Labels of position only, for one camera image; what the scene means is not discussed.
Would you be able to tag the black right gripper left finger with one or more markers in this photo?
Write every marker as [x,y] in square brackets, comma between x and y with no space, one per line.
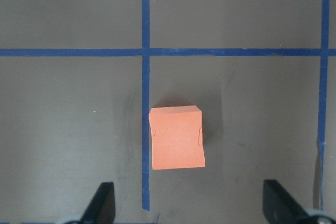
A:
[101,208]

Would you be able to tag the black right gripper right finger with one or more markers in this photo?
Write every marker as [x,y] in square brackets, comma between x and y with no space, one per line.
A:
[279,206]

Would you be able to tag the orange foam block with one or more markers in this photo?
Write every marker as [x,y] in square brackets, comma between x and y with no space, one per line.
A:
[177,137]

